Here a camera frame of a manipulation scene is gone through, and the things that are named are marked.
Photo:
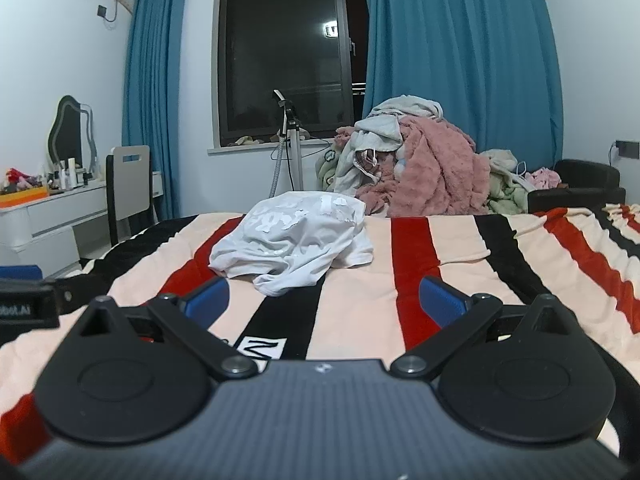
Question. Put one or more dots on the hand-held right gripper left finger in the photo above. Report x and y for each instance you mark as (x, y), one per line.
(207, 299)

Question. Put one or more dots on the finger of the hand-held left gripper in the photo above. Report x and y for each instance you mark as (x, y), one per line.
(70, 292)

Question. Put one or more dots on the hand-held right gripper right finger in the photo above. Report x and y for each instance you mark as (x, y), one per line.
(442, 301)

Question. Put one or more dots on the white t-shirt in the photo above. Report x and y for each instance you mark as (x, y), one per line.
(290, 240)

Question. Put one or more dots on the blue object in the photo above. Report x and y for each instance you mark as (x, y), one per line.
(20, 272)

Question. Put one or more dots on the red black striped blanket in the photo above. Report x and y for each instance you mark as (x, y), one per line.
(450, 250)

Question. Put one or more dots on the white dressing table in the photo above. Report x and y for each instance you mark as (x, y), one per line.
(55, 215)

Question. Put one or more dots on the orange box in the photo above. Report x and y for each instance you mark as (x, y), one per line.
(22, 196)

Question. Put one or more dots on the row of cosmetic bottles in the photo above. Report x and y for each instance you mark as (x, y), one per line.
(70, 175)

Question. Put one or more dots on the pale green garment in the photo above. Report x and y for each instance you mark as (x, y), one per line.
(507, 197)

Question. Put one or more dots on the colourful clutter pile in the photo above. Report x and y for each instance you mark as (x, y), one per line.
(17, 179)

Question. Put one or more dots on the grey backed chair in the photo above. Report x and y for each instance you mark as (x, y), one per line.
(131, 180)

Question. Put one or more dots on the small pink garment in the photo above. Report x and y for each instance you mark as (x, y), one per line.
(545, 177)

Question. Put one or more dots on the small beige cloth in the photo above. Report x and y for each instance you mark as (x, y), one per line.
(245, 141)

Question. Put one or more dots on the wavy vanity mirror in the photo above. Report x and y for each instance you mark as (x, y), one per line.
(67, 130)

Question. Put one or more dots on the white grey crumpled garment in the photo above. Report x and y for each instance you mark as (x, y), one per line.
(357, 160)

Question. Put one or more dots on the garment steamer stand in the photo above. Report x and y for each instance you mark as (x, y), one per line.
(295, 155)

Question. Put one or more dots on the green printed garment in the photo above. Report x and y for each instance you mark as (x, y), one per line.
(327, 167)

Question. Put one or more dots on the black armchair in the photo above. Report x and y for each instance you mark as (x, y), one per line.
(585, 185)

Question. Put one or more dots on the pale grey hoodie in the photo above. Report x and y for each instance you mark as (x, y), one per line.
(405, 110)

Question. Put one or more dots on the blue curtain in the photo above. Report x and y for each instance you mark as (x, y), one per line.
(460, 35)
(150, 85)

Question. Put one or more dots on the dark window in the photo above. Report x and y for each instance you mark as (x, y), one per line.
(280, 50)

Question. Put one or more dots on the wall socket with charger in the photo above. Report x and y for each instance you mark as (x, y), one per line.
(627, 148)

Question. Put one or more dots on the black wall plug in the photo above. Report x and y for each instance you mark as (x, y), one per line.
(103, 12)

